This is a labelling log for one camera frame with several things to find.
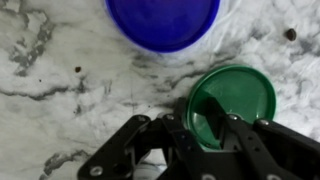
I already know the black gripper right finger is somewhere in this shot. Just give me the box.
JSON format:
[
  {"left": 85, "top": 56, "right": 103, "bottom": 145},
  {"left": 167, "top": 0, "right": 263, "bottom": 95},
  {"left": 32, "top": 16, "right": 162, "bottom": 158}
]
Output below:
[{"left": 203, "top": 97, "right": 320, "bottom": 180}]

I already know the green plastic bowl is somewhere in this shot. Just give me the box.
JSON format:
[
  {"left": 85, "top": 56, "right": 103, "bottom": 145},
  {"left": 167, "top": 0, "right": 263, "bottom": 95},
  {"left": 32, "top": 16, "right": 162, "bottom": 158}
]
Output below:
[{"left": 184, "top": 64, "right": 278, "bottom": 152}]

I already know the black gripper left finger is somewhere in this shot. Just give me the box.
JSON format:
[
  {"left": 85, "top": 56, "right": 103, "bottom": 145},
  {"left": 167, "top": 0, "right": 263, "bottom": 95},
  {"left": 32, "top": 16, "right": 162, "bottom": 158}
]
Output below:
[{"left": 77, "top": 96, "right": 214, "bottom": 180}]

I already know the blue plastic bowl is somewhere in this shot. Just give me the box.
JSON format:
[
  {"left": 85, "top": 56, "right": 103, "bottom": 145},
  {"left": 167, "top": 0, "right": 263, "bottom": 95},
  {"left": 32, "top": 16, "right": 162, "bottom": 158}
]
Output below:
[{"left": 104, "top": 0, "right": 222, "bottom": 54}]

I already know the brown coffee bean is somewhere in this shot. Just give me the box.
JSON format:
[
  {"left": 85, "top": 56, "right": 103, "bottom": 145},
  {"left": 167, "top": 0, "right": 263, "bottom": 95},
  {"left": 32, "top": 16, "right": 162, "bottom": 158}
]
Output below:
[{"left": 285, "top": 28, "right": 298, "bottom": 42}]

